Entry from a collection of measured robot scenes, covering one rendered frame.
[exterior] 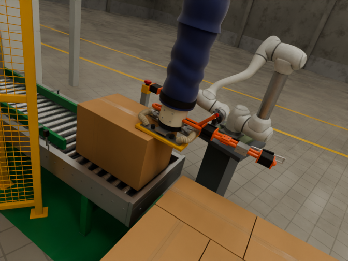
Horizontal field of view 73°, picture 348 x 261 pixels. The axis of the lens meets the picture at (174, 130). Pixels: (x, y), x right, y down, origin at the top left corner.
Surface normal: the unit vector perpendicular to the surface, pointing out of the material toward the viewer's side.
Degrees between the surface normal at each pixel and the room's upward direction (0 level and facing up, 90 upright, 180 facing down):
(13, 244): 0
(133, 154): 90
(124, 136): 90
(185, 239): 0
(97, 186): 90
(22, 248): 0
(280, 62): 104
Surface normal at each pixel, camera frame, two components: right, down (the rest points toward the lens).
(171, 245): 0.22, -0.86
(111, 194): -0.49, 0.31
